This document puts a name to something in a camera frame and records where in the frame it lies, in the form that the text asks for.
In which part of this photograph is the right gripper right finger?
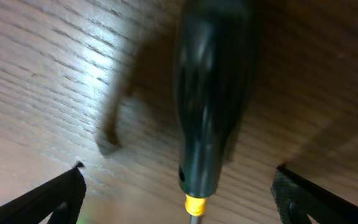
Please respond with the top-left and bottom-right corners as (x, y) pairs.
(271, 166), (358, 224)

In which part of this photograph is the black handled screwdriver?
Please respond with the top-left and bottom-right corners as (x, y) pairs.
(173, 0), (257, 223)

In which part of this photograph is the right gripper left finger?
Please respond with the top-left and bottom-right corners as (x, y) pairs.
(0, 161), (86, 224)

